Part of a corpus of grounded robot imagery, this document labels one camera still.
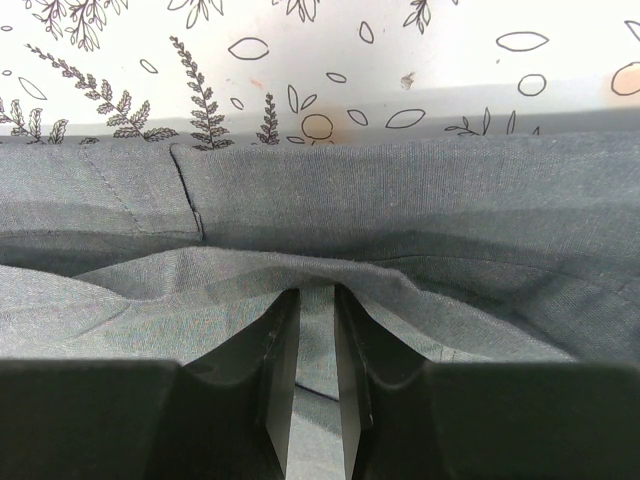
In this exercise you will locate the floral patterned table mat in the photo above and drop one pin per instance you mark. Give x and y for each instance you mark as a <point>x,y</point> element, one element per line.
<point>217,73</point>

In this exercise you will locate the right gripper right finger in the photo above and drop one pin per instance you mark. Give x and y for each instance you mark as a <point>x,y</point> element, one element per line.
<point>406,417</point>

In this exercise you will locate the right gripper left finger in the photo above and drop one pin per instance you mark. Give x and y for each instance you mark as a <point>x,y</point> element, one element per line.
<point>226,415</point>

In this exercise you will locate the grey long sleeve shirt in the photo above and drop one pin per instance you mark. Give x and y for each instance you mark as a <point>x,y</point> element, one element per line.
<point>507,248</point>

